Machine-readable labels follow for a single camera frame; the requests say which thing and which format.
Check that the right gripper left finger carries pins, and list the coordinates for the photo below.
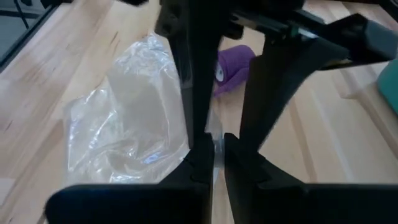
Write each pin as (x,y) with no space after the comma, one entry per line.
(140,205)

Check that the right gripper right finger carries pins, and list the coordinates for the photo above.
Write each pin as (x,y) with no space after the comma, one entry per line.
(295,205)

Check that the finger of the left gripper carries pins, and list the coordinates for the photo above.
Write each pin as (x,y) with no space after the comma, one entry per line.
(200,87)
(270,87)

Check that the clear plastic bag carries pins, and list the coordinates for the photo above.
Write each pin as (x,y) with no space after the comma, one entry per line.
(130,118)

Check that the green plastic bin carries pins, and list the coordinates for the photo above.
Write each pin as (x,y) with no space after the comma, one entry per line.
(390,87)

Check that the black metal table frame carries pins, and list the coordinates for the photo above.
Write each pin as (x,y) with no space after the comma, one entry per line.
(28,34)

